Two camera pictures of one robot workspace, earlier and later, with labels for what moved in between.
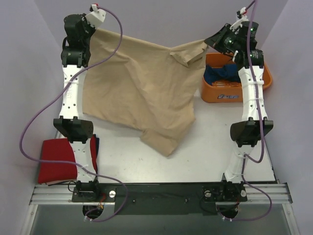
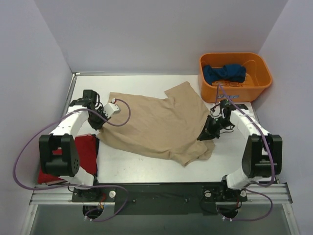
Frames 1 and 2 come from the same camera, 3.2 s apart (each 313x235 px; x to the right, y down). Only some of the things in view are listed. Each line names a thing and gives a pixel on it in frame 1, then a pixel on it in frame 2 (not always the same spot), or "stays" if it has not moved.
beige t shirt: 145,86 to 168,127
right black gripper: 217,37 to 211,128
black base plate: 162,199 stays
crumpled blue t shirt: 229,72 stays
